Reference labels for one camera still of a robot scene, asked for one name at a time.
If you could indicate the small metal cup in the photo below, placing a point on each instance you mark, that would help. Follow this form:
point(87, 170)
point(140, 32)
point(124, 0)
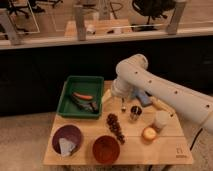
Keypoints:
point(135, 112)

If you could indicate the metal spoon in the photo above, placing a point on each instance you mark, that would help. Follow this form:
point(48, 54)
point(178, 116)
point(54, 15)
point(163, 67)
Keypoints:
point(123, 107)

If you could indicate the black office chair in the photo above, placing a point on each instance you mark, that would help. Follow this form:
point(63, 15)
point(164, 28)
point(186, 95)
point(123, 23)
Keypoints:
point(153, 8)

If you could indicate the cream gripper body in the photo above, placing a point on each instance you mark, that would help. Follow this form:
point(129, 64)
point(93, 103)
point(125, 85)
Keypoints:
point(106, 96)

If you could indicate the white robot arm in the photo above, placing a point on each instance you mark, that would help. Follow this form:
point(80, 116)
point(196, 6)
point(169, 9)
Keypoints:
point(132, 73)

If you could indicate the dark tool in tray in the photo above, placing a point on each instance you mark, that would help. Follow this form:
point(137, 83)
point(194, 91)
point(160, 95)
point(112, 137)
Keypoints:
point(91, 106)

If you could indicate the green plastic tray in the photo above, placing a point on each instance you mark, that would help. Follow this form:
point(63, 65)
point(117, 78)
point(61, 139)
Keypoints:
point(86, 85)

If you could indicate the grey folded cloth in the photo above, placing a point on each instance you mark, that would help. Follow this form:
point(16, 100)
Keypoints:
point(66, 146)

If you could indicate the brown orange bowl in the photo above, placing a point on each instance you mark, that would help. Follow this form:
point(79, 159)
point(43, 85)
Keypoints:
point(106, 150)

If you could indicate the wooden table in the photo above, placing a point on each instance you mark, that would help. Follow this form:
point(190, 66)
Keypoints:
point(169, 147)

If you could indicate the orange carrot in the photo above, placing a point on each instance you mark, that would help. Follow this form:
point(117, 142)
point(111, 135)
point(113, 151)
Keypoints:
point(83, 97)

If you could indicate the blue sponge block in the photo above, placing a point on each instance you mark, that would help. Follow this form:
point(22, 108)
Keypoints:
point(142, 97)

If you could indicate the dark red grape bunch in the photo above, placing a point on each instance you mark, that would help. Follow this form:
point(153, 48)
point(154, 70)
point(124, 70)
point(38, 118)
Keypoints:
point(115, 128)

